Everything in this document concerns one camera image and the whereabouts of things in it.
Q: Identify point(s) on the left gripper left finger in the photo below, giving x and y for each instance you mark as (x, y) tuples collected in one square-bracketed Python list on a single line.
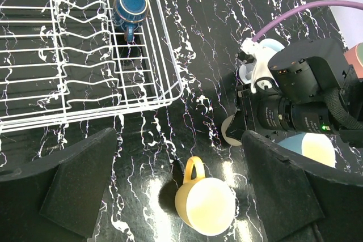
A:
[(58, 197)]

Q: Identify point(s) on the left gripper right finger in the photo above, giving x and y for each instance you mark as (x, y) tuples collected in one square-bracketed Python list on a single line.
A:
[(299, 199)]

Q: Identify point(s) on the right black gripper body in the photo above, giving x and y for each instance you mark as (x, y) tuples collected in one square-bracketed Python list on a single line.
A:
[(269, 112)]

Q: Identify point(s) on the beige small mug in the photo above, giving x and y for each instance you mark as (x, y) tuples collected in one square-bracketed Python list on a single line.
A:
[(226, 133)]

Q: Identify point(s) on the white grey mug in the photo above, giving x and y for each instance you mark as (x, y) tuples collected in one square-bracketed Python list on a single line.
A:
[(266, 52)]

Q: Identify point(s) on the light blue cup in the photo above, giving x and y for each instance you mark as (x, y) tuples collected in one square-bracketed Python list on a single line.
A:
[(317, 147)]

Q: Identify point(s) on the yellow cup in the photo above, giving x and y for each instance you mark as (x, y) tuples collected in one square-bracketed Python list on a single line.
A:
[(206, 204)]

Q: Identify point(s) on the pink plastic cup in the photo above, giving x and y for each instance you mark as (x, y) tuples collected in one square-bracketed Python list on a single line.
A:
[(354, 57)]

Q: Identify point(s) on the dark blue mug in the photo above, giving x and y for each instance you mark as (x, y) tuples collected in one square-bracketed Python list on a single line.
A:
[(128, 16)]

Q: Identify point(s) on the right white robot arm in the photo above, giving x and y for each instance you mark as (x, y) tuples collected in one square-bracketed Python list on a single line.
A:
[(306, 87)]

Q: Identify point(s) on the black marble pattern mat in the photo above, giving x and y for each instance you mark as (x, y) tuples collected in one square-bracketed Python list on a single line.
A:
[(152, 146)]

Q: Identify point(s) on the white wire dish rack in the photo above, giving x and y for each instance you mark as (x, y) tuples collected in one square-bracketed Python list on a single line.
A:
[(65, 61)]

